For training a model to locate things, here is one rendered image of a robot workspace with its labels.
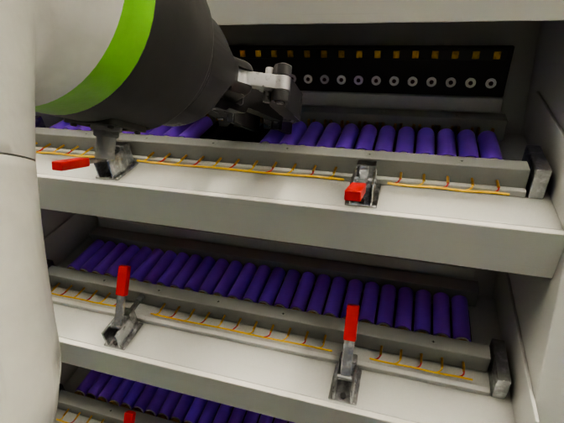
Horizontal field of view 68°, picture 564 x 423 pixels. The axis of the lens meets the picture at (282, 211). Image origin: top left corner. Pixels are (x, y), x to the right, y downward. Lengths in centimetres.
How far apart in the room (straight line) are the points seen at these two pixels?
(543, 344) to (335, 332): 20
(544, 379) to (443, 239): 14
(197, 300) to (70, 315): 17
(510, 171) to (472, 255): 8
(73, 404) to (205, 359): 28
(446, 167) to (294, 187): 14
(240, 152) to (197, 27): 23
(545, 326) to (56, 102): 38
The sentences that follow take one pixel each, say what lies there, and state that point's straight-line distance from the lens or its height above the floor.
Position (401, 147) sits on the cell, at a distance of 44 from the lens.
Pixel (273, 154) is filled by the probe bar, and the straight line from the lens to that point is 42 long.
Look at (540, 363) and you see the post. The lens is 43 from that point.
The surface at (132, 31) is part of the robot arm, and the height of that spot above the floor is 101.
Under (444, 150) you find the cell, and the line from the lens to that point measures 44.
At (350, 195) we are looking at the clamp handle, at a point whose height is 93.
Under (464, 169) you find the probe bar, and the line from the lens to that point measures 41.
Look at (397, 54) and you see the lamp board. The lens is 51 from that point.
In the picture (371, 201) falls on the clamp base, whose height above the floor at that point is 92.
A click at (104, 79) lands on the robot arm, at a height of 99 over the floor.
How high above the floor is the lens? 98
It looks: 13 degrees down
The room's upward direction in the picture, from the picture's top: 3 degrees clockwise
